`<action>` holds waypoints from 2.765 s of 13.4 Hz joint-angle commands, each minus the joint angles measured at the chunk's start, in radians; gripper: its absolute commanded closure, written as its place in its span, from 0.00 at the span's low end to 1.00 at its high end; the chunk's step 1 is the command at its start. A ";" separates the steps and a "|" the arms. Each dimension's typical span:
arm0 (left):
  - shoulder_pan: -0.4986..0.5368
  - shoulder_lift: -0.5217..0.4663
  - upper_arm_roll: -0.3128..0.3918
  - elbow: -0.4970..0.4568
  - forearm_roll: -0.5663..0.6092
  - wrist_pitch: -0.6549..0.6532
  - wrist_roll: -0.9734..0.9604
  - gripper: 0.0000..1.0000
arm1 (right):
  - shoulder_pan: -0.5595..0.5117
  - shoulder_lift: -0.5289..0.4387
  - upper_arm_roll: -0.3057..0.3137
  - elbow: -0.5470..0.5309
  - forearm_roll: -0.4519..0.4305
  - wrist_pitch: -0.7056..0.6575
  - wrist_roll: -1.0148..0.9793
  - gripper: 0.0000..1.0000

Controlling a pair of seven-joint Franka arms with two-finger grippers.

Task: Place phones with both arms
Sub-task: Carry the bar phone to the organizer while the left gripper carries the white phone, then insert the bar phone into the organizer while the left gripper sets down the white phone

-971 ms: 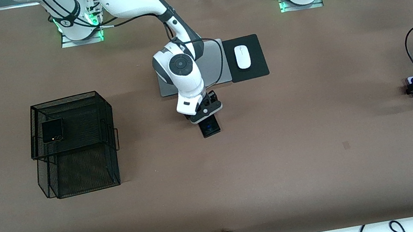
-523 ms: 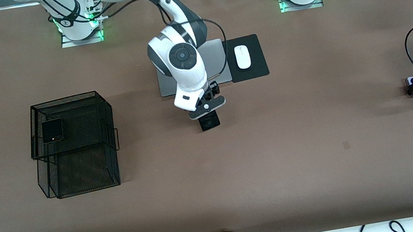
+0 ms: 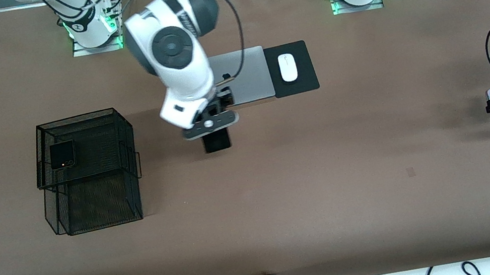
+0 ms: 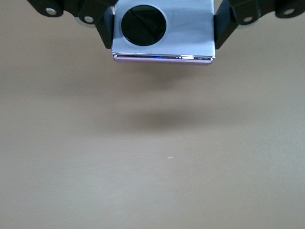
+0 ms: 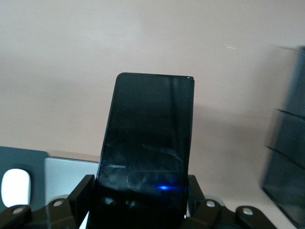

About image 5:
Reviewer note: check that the white computer mouse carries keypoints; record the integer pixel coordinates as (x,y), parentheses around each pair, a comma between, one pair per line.
(15,186)

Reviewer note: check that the black slab smartphone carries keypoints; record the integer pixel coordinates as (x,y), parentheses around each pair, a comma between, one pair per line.
(147,131)

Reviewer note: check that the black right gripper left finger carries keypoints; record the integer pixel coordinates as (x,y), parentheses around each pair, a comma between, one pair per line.
(59,214)

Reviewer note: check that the silver closed laptop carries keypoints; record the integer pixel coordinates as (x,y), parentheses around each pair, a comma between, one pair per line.
(64,176)

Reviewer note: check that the black mesh two-tier tray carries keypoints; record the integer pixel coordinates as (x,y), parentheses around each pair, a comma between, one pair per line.
(288,143)

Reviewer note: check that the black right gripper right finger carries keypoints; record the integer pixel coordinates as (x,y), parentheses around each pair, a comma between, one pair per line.
(209,214)

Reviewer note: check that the black mouse pad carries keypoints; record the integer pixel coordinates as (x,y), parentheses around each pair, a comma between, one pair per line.
(21,157)

